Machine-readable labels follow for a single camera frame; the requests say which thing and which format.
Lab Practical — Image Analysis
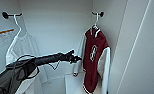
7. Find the thin wrist cable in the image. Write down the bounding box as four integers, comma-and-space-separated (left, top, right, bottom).
47, 62, 63, 72

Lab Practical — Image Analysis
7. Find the white shirt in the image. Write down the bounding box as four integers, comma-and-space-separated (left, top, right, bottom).
5, 33, 45, 94

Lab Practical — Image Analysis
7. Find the white shirt hanger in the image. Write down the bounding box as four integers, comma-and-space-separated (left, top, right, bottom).
12, 13, 28, 38

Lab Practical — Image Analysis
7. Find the black wardrobe hook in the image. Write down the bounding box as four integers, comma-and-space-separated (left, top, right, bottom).
1, 11, 23, 20
90, 11, 105, 18

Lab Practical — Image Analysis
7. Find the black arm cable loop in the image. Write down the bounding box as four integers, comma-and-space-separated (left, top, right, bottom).
12, 54, 41, 82

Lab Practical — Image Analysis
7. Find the white wardrobe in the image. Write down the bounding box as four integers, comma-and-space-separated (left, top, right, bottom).
0, 0, 154, 94

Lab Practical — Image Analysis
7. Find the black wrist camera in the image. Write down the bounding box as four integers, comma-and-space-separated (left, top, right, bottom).
66, 48, 76, 56

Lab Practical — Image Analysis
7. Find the white jacket hanger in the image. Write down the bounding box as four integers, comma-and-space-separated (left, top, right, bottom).
90, 13, 102, 32

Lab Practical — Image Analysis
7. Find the white wardrobe door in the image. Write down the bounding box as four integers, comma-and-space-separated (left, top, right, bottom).
116, 0, 154, 94

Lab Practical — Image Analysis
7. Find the red white varsity jacket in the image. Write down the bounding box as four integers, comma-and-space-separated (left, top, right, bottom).
72, 27, 112, 94

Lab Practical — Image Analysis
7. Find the orange white sticker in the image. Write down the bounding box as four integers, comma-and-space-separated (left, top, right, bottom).
0, 28, 15, 45

